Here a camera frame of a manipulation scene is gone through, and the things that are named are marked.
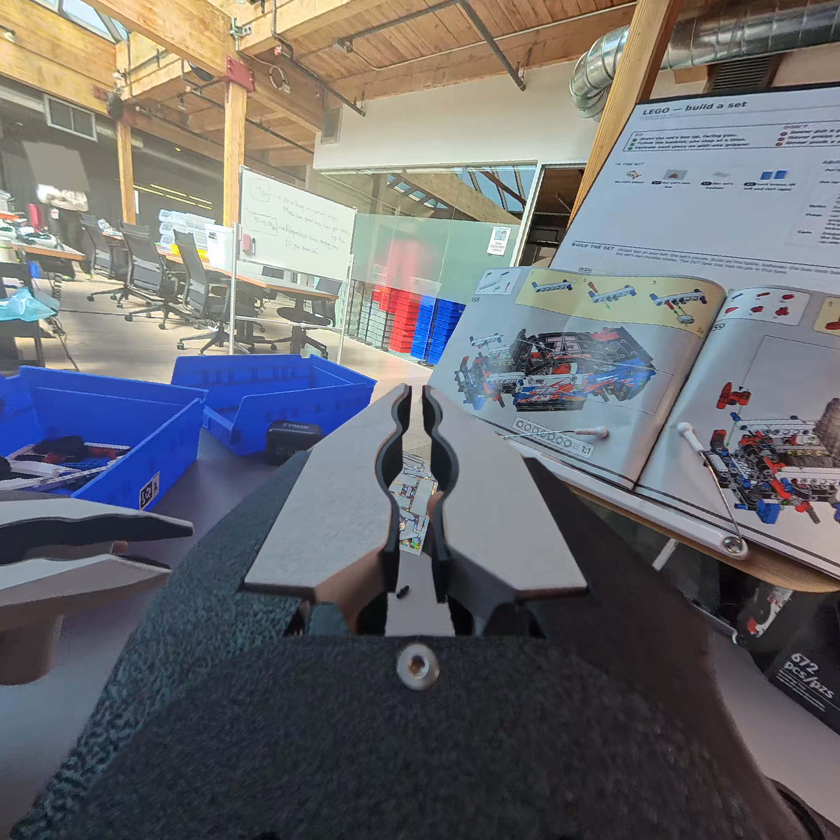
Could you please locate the white metal book stand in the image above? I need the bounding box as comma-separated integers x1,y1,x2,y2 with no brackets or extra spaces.
502,420,840,581

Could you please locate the long wooden office desk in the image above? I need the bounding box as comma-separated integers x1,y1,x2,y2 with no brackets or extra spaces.
157,249,340,303

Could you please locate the small black device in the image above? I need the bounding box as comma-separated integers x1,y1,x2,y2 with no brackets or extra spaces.
266,420,322,466

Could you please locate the shiny sticker sheet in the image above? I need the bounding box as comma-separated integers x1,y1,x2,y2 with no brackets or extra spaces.
387,449,439,555

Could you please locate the black office chair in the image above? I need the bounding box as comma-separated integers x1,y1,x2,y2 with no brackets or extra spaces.
172,230,266,355
272,276,342,358
120,223,186,329
79,213,132,303

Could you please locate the silver ventilation duct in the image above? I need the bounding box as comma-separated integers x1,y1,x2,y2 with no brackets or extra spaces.
570,0,840,120

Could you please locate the pile of toy parts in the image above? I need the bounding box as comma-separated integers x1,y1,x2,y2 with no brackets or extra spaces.
0,434,132,493

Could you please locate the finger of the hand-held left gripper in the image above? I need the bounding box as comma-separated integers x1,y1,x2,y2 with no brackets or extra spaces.
0,553,174,687
0,492,195,567

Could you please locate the toy car set box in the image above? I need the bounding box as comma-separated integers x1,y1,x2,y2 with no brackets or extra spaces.
735,577,840,736

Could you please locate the blue plastic bin with label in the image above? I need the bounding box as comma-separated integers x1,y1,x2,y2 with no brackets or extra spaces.
0,365,208,513

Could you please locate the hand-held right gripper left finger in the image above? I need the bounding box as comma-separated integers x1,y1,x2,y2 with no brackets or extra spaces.
244,384,412,636

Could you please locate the stack of blue storage bins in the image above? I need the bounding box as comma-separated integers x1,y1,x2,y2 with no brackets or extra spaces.
410,295,467,365

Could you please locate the cyan plastic bag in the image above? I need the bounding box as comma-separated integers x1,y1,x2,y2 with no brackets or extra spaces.
0,287,60,322

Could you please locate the printed task sheet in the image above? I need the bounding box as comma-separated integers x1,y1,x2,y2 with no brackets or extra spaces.
551,85,840,290

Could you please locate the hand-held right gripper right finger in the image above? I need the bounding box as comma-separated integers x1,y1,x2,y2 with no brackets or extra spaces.
422,386,588,636

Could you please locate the stack of clear storage boxes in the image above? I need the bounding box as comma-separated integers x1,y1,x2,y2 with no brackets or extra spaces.
156,209,237,270

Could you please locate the toy building instruction booklet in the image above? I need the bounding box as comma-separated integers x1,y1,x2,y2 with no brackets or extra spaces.
427,266,840,581

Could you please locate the rolling whiteboard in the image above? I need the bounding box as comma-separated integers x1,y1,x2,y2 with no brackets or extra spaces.
230,165,358,368

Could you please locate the grey desk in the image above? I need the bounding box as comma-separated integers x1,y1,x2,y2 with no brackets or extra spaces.
0,420,840,840

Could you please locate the stack of red storage bins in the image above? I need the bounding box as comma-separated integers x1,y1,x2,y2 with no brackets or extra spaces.
371,285,424,355

